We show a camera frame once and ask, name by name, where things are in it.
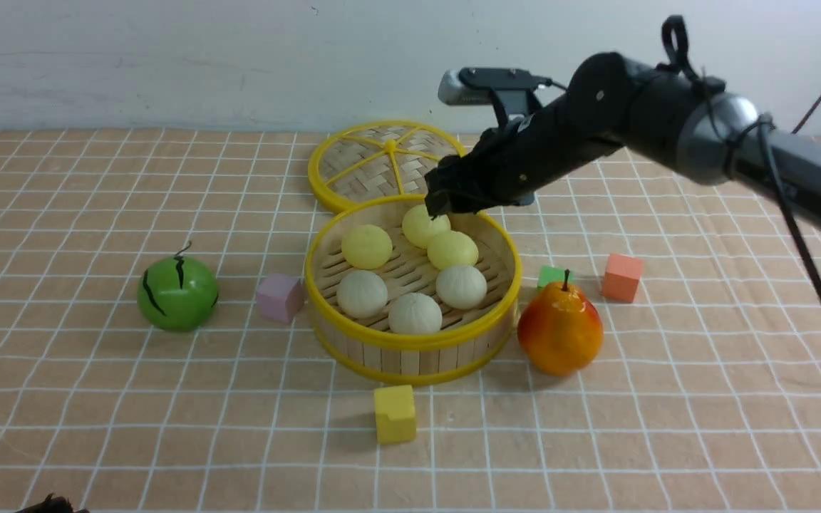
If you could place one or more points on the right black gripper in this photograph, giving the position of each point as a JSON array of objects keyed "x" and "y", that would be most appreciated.
[{"x": 512, "y": 162}]

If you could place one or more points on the yellow bun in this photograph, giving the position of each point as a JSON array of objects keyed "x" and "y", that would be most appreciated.
[
  {"x": 419, "y": 227},
  {"x": 366, "y": 247},
  {"x": 452, "y": 248}
]

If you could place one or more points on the white bun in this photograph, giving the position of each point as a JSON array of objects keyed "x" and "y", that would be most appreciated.
[
  {"x": 461, "y": 287},
  {"x": 362, "y": 294},
  {"x": 415, "y": 314}
]

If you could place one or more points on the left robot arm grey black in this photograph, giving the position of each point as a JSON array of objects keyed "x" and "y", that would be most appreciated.
[{"x": 53, "y": 504}]

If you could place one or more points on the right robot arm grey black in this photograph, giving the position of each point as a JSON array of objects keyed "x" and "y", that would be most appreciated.
[{"x": 690, "y": 125}]

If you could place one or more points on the woven bamboo steamer lid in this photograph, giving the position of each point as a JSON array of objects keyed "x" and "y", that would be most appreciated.
[{"x": 374, "y": 160}]

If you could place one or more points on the bamboo steamer tray yellow rim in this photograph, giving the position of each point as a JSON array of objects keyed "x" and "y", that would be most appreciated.
[{"x": 467, "y": 341}]

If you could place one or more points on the green cube block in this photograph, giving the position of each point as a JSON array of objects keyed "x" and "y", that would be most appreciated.
[{"x": 555, "y": 278}]

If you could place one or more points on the orange red toy pear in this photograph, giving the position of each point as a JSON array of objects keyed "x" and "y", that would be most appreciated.
[{"x": 560, "y": 331}]

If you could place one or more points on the orange cube block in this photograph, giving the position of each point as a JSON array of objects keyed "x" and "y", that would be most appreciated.
[{"x": 622, "y": 277}]

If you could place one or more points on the purple cube block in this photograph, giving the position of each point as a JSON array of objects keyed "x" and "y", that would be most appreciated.
[{"x": 280, "y": 297}]

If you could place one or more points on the yellow cube block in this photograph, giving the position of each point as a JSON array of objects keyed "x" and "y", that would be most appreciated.
[{"x": 395, "y": 414}]

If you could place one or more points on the green toy watermelon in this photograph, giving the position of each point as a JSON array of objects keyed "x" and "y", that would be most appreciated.
[{"x": 179, "y": 293}]

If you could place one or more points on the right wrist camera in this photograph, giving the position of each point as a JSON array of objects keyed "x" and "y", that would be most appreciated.
[{"x": 511, "y": 92}]

